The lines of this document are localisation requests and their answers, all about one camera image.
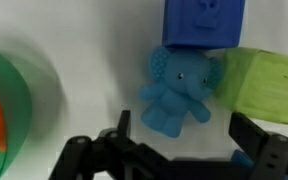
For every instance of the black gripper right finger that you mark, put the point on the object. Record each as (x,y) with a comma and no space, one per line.
(270,153)

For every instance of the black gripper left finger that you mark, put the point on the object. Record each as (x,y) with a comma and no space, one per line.
(117,156)

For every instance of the light-blue elephant toy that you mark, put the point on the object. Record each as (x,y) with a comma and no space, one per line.
(179,93)

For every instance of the green bowl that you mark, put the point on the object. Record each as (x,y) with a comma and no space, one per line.
(17,100)

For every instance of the lime green soft block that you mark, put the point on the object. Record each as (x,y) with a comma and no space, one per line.
(267,86)

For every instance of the large blue number block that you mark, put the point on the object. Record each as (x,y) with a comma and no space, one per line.
(200,20)

